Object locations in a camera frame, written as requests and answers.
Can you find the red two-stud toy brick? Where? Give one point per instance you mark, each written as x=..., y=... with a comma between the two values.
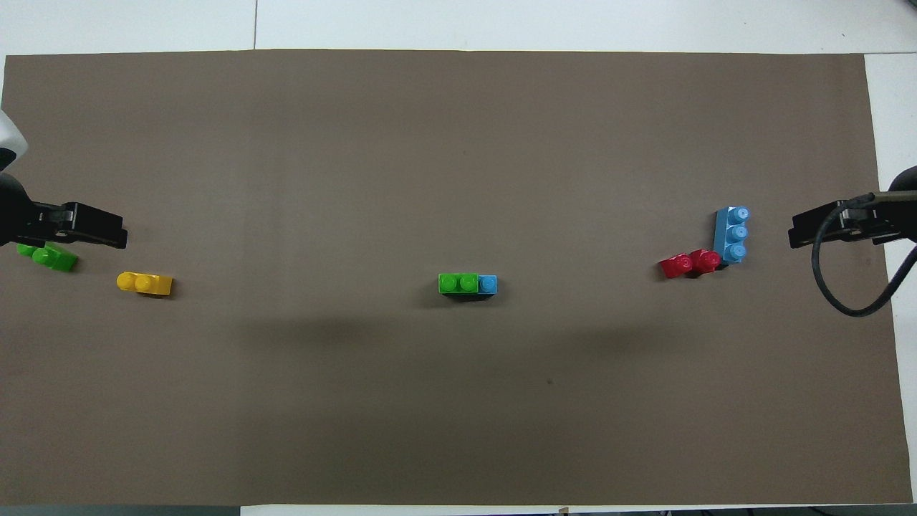
x=688, y=265

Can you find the brown paper table mat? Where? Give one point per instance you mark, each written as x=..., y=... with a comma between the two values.
x=458, y=143

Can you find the yellow two-stud toy brick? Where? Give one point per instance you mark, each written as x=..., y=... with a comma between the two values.
x=147, y=284

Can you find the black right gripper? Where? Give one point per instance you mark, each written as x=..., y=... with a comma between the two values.
x=895, y=215

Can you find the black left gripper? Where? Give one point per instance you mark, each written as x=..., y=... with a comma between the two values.
x=21, y=215

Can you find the blue three-stud toy brick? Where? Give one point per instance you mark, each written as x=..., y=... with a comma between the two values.
x=488, y=284
x=732, y=236

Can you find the green two-stud toy brick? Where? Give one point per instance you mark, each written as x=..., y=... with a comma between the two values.
x=54, y=259
x=458, y=283

